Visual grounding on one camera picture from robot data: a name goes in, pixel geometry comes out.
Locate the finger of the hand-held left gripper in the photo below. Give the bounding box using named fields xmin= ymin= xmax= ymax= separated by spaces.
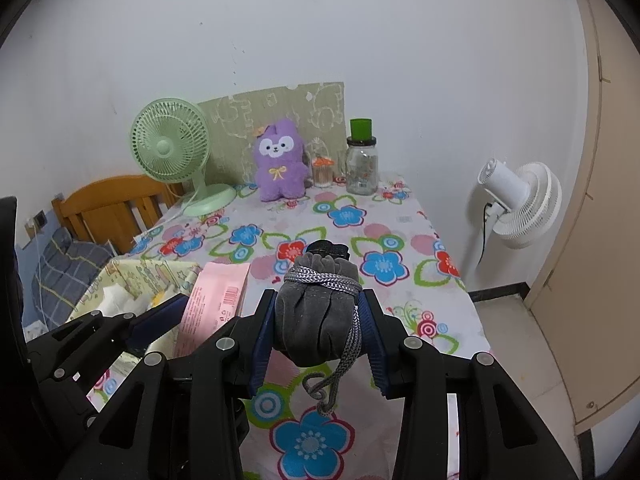
xmin=27 ymin=294 xmax=189 ymax=391

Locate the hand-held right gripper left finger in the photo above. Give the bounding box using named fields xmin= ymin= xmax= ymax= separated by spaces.
xmin=60 ymin=289 xmax=277 ymax=480

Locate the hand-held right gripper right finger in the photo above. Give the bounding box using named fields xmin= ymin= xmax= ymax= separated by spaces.
xmin=357 ymin=287 xmax=583 ymax=480

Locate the yellow patterned storage box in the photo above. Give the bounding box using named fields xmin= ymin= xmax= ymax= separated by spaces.
xmin=67 ymin=257 xmax=203 ymax=361

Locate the grey drawstring pouch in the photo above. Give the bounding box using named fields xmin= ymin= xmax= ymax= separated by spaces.
xmin=274 ymin=241 xmax=366 ymax=416

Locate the pink packet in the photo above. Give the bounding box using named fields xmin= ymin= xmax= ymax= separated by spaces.
xmin=179 ymin=261 xmax=251 ymax=361

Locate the grey plaid pillow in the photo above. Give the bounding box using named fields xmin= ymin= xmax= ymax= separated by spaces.
xmin=31 ymin=226 xmax=116 ymax=331

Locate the wooden bed headboard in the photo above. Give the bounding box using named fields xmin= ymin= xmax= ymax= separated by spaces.
xmin=51 ymin=175 xmax=186 ymax=256

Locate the floral tablecloth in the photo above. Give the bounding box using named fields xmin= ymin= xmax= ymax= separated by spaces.
xmin=85 ymin=172 xmax=493 ymax=480

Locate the green desk fan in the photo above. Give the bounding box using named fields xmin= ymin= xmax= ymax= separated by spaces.
xmin=130 ymin=97 xmax=237 ymax=217

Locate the purple plush toy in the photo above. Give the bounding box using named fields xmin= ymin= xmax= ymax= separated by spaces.
xmin=252 ymin=118 xmax=309 ymax=203

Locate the glass bottle with green cap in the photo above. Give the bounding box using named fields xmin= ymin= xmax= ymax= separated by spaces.
xmin=345 ymin=118 xmax=379 ymax=196

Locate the glass jar with orange lid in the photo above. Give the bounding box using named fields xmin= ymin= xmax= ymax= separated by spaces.
xmin=311 ymin=156 xmax=334 ymax=189

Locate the white circulator fan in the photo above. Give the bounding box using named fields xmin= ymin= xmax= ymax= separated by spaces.
xmin=476 ymin=157 xmax=562 ymax=250

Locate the green patterned board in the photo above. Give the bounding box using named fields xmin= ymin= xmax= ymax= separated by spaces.
xmin=196 ymin=81 xmax=346 ymax=186

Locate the beige door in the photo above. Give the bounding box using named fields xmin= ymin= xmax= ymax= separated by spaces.
xmin=522 ymin=0 xmax=640 ymax=436

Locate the black fan cable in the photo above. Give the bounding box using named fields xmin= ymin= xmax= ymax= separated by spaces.
xmin=477 ymin=202 xmax=501 ymax=266

